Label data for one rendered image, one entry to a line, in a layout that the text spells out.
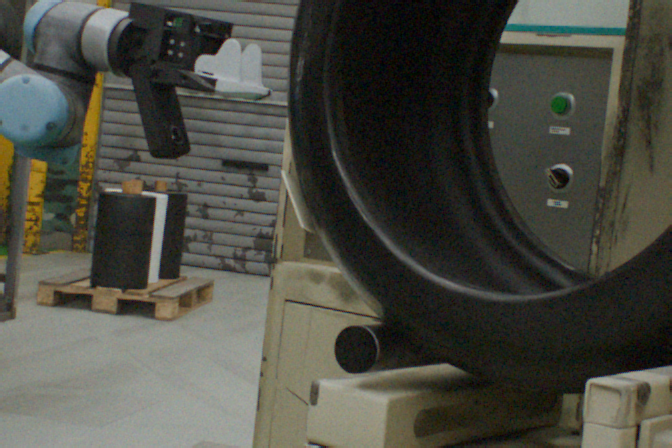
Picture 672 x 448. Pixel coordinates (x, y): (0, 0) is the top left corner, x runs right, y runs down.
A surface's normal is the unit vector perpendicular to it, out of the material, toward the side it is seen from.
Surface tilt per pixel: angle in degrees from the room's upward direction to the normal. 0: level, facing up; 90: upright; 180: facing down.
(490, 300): 101
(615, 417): 90
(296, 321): 90
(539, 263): 81
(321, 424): 90
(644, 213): 90
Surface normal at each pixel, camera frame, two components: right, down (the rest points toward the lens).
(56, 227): -0.24, 0.03
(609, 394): -0.59, -0.02
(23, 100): 0.04, 0.06
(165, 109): 0.76, -0.32
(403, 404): 0.80, 0.12
